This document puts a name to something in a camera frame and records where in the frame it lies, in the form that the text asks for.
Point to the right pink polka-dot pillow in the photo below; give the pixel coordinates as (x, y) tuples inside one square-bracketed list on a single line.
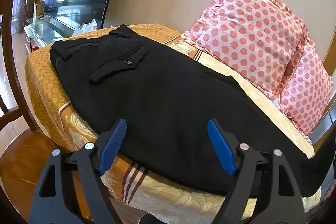
[(305, 89)]

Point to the pink polka-dot pillow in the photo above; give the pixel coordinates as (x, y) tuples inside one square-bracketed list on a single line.
[(256, 38), (305, 89)]

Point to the left pink polka-dot pillow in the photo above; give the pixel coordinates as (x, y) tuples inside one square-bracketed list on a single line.
[(256, 38)]

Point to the wooden door frame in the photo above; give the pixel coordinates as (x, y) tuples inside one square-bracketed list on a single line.
[(328, 117)]

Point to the glass tv stand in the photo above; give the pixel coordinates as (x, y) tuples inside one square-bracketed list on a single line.
[(46, 29)]

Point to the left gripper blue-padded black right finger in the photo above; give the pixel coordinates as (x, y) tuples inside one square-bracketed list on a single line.
[(279, 198)]

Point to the dark wooden chair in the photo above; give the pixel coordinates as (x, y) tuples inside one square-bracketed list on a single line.
[(24, 158)]

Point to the small cardboard box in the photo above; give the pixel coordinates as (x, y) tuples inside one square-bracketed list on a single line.
[(38, 10)]

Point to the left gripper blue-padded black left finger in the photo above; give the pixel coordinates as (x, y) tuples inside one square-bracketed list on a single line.
[(55, 199)]

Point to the black pants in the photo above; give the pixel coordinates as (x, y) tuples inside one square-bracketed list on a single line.
[(167, 100)]

